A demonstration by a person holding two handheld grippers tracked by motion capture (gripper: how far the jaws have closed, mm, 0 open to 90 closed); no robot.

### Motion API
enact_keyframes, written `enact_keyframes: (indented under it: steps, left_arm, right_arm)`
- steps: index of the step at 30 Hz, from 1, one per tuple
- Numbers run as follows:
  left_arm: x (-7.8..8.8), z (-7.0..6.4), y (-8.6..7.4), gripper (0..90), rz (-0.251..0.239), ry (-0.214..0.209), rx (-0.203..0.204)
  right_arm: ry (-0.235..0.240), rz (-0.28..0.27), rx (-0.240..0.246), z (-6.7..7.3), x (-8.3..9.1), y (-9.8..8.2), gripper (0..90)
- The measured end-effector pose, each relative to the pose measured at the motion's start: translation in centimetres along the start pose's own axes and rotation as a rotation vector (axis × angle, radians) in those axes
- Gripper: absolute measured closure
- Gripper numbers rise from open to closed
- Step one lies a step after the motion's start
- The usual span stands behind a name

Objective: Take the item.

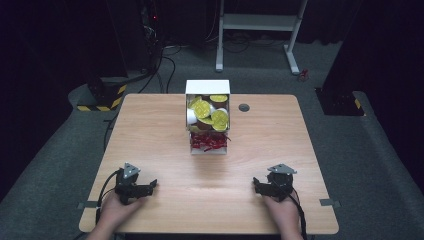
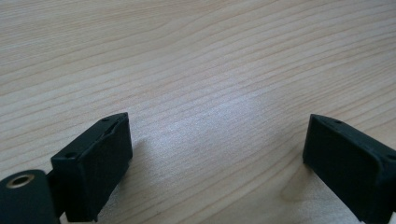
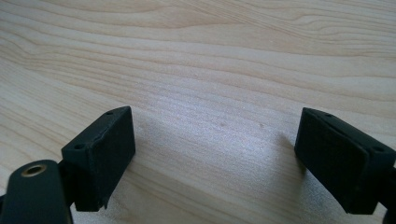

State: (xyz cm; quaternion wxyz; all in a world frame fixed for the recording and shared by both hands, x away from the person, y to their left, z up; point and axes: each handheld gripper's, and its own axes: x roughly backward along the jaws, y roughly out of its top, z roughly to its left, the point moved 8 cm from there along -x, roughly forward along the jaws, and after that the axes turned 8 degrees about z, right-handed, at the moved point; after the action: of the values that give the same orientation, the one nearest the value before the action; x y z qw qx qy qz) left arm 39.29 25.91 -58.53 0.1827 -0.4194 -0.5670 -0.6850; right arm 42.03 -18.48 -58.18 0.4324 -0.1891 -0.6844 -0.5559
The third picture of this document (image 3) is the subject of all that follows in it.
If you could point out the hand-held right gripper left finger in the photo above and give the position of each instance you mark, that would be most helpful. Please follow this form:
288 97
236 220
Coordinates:
102 158

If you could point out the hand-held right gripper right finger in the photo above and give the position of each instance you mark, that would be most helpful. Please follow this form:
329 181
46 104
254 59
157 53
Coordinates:
339 161

